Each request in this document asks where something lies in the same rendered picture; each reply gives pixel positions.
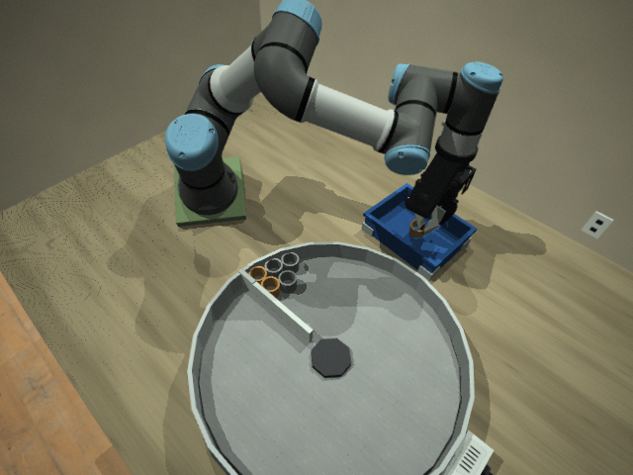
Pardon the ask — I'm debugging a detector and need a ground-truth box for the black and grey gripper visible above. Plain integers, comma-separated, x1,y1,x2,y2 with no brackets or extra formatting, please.
414,136,478,236

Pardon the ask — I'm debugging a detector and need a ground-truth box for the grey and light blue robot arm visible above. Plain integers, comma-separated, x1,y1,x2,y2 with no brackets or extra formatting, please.
165,0,503,219

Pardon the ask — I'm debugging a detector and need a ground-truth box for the grey round turntable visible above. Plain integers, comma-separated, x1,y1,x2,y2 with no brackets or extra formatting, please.
187,241,494,475

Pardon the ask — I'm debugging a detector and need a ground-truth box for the bronze bushing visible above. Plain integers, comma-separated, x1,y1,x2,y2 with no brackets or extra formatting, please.
248,266,268,285
261,276,280,299
409,219,426,238

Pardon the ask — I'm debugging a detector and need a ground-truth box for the blue crate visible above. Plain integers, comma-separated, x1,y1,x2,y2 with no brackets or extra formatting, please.
361,184,477,281

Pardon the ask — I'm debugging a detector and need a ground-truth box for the grey metal bushing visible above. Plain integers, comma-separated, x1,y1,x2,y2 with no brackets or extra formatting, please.
281,252,300,273
278,270,297,294
265,258,283,279

